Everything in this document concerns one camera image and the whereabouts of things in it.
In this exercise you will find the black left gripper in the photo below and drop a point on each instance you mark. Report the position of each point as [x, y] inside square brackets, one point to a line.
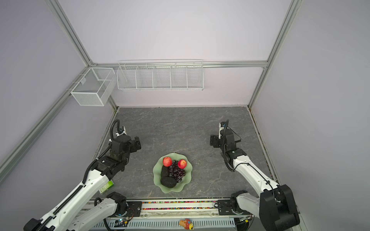
[135, 147]

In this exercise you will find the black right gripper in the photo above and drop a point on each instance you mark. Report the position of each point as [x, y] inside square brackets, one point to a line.
[214, 140]

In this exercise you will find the red fake apple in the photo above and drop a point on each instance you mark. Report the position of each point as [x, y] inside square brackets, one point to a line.
[167, 161]

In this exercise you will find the red fake peach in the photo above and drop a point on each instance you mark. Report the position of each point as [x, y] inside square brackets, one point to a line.
[182, 164]

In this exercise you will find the dark fake avocado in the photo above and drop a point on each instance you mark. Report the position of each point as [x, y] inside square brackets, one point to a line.
[165, 172]
[168, 182]

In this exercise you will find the dark purple fake grapes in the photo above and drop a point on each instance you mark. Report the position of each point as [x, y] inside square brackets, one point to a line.
[176, 172]

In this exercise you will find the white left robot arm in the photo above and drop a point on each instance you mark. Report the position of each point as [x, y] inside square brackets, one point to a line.
[64, 217]

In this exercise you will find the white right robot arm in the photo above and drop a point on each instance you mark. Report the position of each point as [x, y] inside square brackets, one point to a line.
[274, 205]

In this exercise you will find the green wavy fruit bowl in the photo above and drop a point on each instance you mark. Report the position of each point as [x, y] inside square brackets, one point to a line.
[180, 186]

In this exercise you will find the green white small box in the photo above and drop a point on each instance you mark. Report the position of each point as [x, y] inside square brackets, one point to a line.
[106, 187]

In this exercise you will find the white mesh box basket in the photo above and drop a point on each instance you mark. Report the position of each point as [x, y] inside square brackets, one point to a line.
[95, 86]

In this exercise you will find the colourful toy figure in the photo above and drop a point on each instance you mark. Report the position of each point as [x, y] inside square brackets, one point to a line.
[186, 224]

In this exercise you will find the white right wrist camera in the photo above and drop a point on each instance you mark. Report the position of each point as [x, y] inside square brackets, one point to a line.
[222, 126]

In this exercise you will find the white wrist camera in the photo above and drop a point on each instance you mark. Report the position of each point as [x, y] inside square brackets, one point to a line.
[121, 131]
[222, 126]

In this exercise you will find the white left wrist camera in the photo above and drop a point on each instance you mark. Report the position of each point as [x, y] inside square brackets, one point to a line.
[121, 131]

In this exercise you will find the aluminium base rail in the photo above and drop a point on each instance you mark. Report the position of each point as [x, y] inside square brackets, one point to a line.
[185, 207]

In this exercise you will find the white wire wall rack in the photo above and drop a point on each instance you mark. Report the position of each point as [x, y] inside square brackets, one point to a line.
[167, 74]

